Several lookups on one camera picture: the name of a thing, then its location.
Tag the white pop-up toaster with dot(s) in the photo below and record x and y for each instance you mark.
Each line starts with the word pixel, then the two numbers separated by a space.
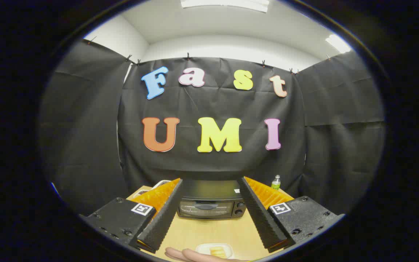
pixel 160 183

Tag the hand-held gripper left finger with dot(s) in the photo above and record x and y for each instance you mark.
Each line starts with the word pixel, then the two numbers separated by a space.
pixel 162 218

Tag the black toaster oven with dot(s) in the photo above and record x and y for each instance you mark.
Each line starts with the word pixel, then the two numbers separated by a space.
pixel 209 193

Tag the white plate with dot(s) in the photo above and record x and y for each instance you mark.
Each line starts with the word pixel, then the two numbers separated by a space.
pixel 202 249

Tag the yellow ridged bread roll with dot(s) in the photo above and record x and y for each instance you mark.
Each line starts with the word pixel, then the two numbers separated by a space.
pixel 217 251

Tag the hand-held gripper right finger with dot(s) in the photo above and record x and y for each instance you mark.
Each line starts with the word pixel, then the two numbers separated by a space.
pixel 262 218

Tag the ceiling light panel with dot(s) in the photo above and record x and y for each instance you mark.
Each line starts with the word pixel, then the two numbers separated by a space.
pixel 337 43

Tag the green drink bottle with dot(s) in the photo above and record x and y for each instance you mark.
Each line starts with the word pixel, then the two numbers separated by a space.
pixel 276 183

